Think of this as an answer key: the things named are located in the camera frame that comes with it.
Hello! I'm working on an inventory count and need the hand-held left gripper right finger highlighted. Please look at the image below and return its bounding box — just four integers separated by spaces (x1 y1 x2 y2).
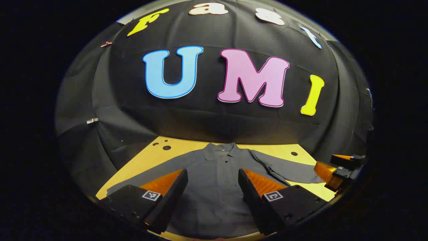
238 168 329 235

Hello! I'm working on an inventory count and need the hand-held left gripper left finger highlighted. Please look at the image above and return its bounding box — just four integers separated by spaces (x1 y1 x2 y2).
96 168 189 235

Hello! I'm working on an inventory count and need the grey long-sleeved shirt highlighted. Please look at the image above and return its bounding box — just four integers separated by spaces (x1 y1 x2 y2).
106 142 325 240

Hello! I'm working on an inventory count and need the black backdrop cloth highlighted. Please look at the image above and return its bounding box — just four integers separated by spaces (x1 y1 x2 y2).
55 0 374 198

